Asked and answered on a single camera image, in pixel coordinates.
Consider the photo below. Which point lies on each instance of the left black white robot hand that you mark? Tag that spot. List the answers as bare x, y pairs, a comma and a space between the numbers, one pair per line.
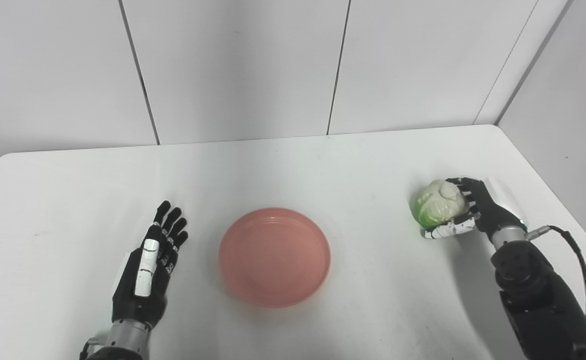
145, 272

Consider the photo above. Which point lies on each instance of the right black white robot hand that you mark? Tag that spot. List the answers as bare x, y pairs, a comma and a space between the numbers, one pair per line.
473, 215

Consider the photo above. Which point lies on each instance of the pink round plate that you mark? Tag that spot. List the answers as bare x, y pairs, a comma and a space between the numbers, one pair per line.
274, 257

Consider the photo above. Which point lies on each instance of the green white cabbage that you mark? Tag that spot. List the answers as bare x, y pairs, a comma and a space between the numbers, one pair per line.
439, 202

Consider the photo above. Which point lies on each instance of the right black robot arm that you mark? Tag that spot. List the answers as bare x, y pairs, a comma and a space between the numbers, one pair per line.
538, 295

